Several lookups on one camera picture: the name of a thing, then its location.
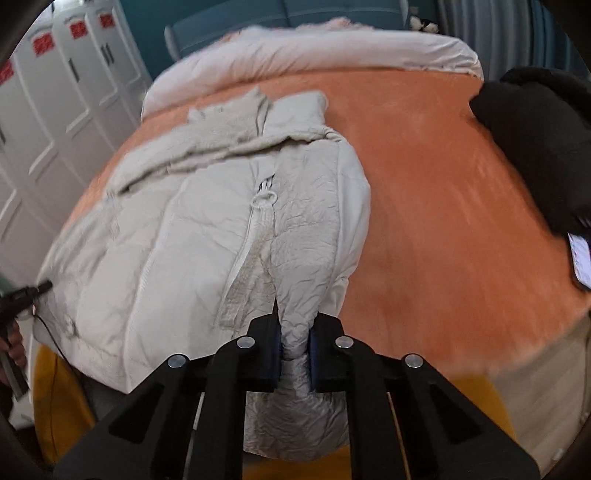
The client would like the grey curtain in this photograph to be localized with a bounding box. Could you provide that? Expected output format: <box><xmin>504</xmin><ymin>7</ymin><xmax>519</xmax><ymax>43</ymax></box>
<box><xmin>434</xmin><ymin>0</ymin><xmax>568</xmax><ymax>88</ymax></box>

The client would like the white panelled wardrobe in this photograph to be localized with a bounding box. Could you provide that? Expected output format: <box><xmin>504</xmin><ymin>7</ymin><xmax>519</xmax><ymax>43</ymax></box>
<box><xmin>0</xmin><ymin>2</ymin><xmax>153</xmax><ymax>278</ymax></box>

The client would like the pale pink duvet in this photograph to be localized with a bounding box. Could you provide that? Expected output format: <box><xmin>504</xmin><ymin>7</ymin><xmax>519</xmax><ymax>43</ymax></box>
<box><xmin>141</xmin><ymin>17</ymin><xmax>485</xmax><ymax>118</ymax></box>

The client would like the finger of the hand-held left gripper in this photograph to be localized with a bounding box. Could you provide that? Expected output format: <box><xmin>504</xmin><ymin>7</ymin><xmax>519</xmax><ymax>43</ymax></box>
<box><xmin>22</xmin><ymin>281</ymin><xmax>53</xmax><ymax>302</ymax></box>

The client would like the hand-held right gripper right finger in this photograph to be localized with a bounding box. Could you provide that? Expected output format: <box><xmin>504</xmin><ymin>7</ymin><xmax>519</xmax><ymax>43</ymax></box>
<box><xmin>309</xmin><ymin>314</ymin><xmax>540</xmax><ymax>480</ymax></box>

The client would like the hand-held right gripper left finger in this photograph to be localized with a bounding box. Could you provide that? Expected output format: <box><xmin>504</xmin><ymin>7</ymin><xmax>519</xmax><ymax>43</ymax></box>
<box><xmin>53</xmin><ymin>314</ymin><xmax>283</xmax><ymax>480</ymax></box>

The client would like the orange fleece blanket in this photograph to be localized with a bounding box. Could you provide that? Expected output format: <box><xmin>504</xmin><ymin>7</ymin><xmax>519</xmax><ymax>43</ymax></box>
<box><xmin>60</xmin><ymin>69</ymin><xmax>583</xmax><ymax>370</ymax></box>

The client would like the black cloth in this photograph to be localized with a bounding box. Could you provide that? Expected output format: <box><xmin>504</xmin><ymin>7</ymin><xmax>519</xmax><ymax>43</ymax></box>
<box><xmin>468</xmin><ymin>67</ymin><xmax>591</xmax><ymax>238</ymax></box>

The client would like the blue padded headboard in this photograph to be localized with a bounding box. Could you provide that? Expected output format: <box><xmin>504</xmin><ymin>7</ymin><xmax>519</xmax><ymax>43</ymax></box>
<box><xmin>121</xmin><ymin>0</ymin><xmax>409</xmax><ymax>77</ymax></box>

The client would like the person's left hand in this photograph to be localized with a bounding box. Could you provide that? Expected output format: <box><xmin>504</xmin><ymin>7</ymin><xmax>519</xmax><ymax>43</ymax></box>
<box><xmin>0</xmin><ymin>318</ymin><xmax>25</xmax><ymax>385</ymax></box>

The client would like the black cable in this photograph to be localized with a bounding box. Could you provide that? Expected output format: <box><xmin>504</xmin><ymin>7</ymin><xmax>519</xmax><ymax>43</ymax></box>
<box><xmin>32</xmin><ymin>311</ymin><xmax>100</xmax><ymax>423</ymax></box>

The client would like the smartphone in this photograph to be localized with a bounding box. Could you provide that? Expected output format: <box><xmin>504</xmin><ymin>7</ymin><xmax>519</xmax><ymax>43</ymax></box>
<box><xmin>567</xmin><ymin>231</ymin><xmax>591</xmax><ymax>291</ymax></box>

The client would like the plush toy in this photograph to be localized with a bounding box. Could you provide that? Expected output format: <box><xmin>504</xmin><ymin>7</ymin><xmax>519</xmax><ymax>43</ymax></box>
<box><xmin>409</xmin><ymin>14</ymin><xmax>439</xmax><ymax>34</ymax></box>

